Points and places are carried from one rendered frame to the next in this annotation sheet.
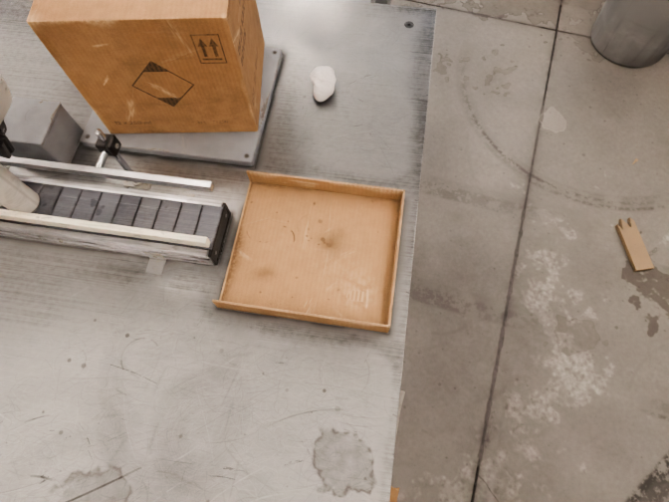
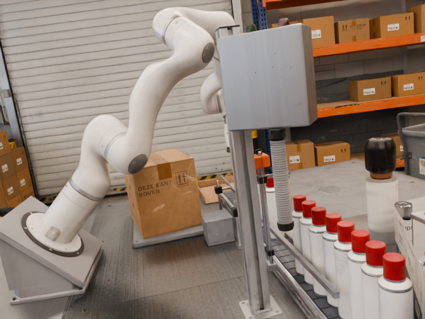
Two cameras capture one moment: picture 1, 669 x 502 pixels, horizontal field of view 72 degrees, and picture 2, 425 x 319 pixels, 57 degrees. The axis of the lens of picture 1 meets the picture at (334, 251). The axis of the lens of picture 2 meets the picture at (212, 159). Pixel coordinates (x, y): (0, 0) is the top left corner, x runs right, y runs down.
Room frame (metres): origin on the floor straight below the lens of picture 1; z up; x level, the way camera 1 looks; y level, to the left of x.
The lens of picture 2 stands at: (1.05, 1.81, 1.39)
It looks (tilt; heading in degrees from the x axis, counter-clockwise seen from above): 11 degrees down; 249
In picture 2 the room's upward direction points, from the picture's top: 8 degrees counter-clockwise
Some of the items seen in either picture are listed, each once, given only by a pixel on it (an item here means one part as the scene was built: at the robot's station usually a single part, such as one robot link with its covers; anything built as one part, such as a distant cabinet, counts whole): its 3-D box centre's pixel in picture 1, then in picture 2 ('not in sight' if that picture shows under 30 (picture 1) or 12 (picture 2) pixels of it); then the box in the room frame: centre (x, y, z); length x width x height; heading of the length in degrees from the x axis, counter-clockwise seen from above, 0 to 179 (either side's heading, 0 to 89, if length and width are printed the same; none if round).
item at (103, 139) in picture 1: (115, 168); (224, 198); (0.47, 0.38, 0.91); 0.07 x 0.03 x 0.16; 168
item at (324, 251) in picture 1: (314, 247); (224, 188); (0.32, 0.04, 0.85); 0.30 x 0.26 x 0.04; 78
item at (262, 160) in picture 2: not in sight; (276, 208); (0.56, 0.96, 1.05); 0.10 x 0.04 x 0.33; 168
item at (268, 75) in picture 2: not in sight; (269, 80); (0.63, 1.10, 1.38); 0.17 x 0.10 x 0.19; 134
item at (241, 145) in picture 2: not in sight; (245, 178); (0.67, 1.03, 1.16); 0.04 x 0.04 x 0.67; 78
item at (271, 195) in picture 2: not in sight; (273, 206); (0.47, 0.79, 0.98); 0.05 x 0.05 x 0.20
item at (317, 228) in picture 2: not in sight; (322, 250); (0.55, 1.12, 0.98); 0.05 x 0.05 x 0.20
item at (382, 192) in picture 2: not in sight; (381, 189); (0.23, 0.99, 1.03); 0.09 x 0.09 x 0.30
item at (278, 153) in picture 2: not in sight; (281, 180); (0.65, 1.15, 1.18); 0.04 x 0.04 x 0.21
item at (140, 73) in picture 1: (168, 34); (160, 189); (0.71, 0.29, 0.99); 0.30 x 0.24 x 0.27; 88
